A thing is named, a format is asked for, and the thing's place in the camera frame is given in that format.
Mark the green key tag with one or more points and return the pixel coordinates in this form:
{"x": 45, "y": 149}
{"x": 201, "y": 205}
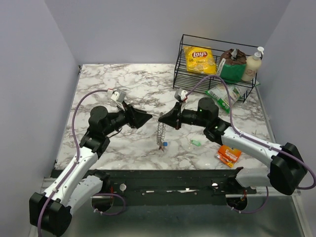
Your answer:
{"x": 196, "y": 143}

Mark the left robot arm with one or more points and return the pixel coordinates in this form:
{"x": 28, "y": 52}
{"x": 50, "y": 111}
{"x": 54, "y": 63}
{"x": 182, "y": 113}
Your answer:
{"x": 53, "y": 209}

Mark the cream lotion pump bottle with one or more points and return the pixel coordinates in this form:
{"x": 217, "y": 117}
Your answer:
{"x": 253, "y": 64}

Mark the green brown coffee bag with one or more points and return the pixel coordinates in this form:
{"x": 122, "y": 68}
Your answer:
{"x": 232, "y": 65}

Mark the yellow Lays chips bag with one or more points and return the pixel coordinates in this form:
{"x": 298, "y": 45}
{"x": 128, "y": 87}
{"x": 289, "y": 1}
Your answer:
{"x": 200, "y": 60}

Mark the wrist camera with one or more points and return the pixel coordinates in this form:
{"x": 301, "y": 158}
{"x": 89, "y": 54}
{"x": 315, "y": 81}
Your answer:
{"x": 118, "y": 96}
{"x": 180, "y": 95}

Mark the green white snack bag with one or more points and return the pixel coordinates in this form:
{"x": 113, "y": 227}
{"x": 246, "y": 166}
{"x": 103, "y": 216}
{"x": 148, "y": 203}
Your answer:
{"x": 225, "y": 101}

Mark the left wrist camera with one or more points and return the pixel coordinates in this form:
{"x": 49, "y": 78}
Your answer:
{"x": 118, "y": 96}

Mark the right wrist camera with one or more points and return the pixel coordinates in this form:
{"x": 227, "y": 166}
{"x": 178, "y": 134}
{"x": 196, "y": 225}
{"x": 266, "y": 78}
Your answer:
{"x": 180, "y": 95}

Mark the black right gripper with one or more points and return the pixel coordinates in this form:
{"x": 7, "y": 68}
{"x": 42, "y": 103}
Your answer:
{"x": 174, "y": 118}

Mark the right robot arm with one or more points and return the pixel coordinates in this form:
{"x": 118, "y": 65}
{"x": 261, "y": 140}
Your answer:
{"x": 284, "y": 169}

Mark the orange razor blade box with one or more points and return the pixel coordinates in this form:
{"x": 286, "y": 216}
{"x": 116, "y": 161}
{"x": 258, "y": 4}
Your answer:
{"x": 228, "y": 156}

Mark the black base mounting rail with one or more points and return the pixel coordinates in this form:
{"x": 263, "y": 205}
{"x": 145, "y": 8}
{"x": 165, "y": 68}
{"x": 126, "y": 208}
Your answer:
{"x": 172, "y": 187}

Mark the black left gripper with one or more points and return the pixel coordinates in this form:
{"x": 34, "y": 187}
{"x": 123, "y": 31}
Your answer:
{"x": 136, "y": 118}

